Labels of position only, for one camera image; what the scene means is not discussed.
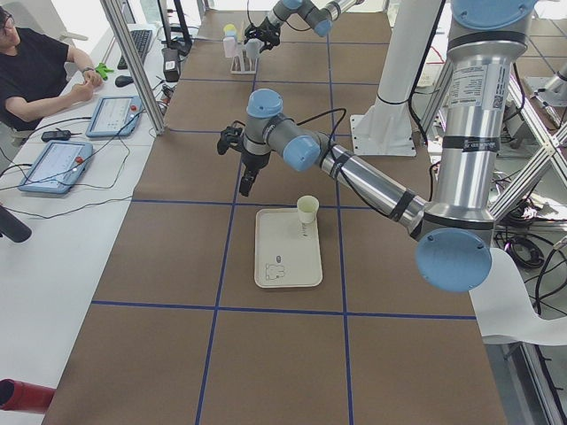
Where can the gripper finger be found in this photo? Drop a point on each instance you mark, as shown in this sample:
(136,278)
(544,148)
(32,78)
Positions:
(247,181)

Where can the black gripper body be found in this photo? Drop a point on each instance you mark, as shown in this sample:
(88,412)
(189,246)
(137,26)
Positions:
(254,162)
(267,34)

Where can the yellow plastic cup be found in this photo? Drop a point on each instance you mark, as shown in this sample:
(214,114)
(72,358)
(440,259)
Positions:
(230,30)

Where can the pink plastic cup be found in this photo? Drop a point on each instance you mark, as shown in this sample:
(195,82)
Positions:
(229,46)

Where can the cream white plastic cup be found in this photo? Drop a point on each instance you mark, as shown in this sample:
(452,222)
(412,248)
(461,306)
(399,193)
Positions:
(307,207)

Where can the grey plastic cup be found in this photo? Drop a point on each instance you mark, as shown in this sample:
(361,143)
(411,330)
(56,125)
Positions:
(252,48)

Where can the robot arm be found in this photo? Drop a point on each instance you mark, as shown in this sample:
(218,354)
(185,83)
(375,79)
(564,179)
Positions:
(320,20)
(454,229)

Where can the cream rabbit print tray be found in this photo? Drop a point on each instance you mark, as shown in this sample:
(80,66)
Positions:
(287,251)

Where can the black power adapter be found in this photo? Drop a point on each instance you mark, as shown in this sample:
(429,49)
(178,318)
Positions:
(171,64)

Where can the black keyboard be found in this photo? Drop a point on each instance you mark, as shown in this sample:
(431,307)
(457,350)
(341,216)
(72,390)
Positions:
(141,39)

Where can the far blue teach pendant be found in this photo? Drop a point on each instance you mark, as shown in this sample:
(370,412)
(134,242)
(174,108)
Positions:
(114,116)

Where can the blue teach pendant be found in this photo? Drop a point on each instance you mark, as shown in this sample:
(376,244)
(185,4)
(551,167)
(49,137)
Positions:
(114,116)
(58,168)

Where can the black computer mouse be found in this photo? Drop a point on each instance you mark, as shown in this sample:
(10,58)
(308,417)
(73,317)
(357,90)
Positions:
(123,81)

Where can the green toy figure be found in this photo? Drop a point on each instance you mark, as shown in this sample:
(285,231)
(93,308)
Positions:
(103,70)

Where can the near blue teach pendant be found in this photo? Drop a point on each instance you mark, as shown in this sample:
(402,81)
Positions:
(58,168)

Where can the seated person black shirt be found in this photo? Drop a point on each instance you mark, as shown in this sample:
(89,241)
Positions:
(40,76)

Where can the white paper sheet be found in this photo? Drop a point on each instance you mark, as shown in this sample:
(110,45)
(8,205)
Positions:
(504,311)

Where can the red cylinder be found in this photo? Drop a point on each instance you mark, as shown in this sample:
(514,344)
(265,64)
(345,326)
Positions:
(25,397)

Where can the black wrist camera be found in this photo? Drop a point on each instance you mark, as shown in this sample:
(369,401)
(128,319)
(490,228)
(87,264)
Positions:
(230,138)

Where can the white wire cup rack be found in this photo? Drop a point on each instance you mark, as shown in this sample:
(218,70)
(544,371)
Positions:
(241,64)

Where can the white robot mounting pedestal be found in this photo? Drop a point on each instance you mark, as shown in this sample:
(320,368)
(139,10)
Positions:
(385,129)

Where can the aluminium frame post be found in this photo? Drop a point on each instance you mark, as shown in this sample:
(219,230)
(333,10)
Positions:
(120,30)

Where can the black cylinder handle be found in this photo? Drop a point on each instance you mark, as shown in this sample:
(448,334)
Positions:
(12,228)

